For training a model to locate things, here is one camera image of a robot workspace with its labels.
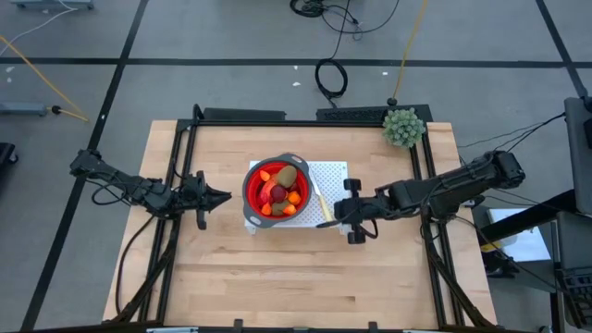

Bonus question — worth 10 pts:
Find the black coiled cable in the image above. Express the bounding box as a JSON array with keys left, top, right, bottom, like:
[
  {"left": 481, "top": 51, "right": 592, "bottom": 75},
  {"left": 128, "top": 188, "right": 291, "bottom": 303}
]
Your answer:
[{"left": 314, "top": 0, "right": 352, "bottom": 110}]

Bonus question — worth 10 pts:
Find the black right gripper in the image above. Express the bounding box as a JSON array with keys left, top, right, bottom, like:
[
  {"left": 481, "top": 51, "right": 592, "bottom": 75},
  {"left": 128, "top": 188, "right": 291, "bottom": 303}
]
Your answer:
[{"left": 315, "top": 178, "right": 385, "bottom": 245}]

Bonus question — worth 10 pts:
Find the black floor caster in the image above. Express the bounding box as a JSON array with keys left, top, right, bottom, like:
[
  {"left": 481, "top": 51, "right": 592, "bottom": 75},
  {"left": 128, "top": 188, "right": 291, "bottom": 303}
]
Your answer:
[{"left": 0, "top": 142, "right": 19, "bottom": 167}]

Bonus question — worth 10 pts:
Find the red orange mango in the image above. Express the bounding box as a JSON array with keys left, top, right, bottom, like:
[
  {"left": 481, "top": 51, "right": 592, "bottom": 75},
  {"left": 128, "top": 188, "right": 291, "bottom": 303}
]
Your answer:
[{"left": 257, "top": 179, "right": 278, "bottom": 207}]

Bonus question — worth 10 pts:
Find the grey stand foot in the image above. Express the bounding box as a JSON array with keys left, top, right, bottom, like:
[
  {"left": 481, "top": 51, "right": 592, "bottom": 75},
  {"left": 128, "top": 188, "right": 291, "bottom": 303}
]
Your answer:
[{"left": 0, "top": 102, "right": 50, "bottom": 117}]

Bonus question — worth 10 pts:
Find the yellow floor cable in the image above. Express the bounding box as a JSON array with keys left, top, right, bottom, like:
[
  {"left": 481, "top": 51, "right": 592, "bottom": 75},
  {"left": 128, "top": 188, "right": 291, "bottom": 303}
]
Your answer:
[{"left": 0, "top": 34, "right": 92, "bottom": 124}]

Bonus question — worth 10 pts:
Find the black aluminium table frame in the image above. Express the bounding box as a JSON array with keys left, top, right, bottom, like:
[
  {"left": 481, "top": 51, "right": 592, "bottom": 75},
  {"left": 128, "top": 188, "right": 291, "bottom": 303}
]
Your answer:
[{"left": 104, "top": 104, "right": 499, "bottom": 332}]

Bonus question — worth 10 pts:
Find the black perforated box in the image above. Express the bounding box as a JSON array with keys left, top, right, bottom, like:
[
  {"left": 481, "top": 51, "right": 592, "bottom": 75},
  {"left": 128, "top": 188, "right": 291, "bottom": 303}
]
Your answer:
[{"left": 315, "top": 105, "right": 434, "bottom": 124}]

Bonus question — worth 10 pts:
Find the white paper sheet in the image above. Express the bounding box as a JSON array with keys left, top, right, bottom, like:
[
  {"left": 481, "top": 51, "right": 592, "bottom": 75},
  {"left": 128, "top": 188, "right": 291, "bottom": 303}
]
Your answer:
[{"left": 485, "top": 206, "right": 552, "bottom": 264}]

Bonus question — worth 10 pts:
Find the black rectangular box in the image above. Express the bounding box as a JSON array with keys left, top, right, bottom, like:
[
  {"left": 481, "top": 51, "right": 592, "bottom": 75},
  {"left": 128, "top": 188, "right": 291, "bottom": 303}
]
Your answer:
[{"left": 202, "top": 106, "right": 287, "bottom": 122}]

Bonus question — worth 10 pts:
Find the yellow hanging cable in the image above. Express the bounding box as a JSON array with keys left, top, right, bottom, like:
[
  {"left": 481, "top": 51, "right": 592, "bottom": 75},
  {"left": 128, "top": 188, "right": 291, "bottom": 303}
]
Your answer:
[{"left": 387, "top": 0, "right": 430, "bottom": 106}]

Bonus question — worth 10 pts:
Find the black keyboard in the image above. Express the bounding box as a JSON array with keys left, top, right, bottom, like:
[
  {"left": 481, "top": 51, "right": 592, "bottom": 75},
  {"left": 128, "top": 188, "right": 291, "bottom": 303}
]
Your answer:
[{"left": 557, "top": 270, "right": 592, "bottom": 330}]

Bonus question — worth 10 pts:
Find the knife with wooden handle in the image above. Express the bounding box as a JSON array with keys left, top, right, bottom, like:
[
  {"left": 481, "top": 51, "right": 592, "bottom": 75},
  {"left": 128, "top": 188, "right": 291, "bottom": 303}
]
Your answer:
[{"left": 307, "top": 166, "right": 334, "bottom": 223}]

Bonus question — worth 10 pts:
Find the grey stand base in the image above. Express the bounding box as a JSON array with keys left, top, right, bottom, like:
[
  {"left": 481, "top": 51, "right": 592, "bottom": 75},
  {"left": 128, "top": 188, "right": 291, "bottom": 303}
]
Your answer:
[{"left": 9, "top": 0, "right": 95, "bottom": 11}]

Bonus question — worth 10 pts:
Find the green potted plant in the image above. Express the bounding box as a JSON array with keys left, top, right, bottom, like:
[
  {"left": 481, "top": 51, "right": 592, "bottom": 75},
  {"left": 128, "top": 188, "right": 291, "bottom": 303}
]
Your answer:
[{"left": 381, "top": 107, "right": 426, "bottom": 149}]

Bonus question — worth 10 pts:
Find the black cable bundle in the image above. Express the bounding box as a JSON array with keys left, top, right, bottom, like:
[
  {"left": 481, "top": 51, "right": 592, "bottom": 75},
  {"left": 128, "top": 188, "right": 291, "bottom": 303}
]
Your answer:
[{"left": 289, "top": 0, "right": 401, "bottom": 42}]

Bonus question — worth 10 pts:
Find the white perforated shelf riser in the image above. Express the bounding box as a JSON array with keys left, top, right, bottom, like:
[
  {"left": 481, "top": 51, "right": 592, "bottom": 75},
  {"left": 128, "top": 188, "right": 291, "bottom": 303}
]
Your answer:
[{"left": 243, "top": 159, "right": 350, "bottom": 236}]

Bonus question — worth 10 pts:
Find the red collapsible colander bowl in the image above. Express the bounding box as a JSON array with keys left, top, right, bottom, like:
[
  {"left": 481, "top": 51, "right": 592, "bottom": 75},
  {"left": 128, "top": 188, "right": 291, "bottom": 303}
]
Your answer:
[{"left": 241, "top": 153, "right": 312, "bottom": 229}]

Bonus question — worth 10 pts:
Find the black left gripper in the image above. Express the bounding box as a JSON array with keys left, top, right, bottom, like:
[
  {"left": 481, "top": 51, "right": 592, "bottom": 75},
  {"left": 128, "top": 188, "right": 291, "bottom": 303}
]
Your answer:
[{"left": 179, "top": 169, "right": 232, "bottom": 231}]

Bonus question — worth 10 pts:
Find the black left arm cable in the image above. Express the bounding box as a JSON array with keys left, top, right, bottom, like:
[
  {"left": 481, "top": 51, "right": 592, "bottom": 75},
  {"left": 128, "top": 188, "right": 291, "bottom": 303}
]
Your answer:
[{"left": 114, "top": 215, "right": 156, "bottom": 318}]

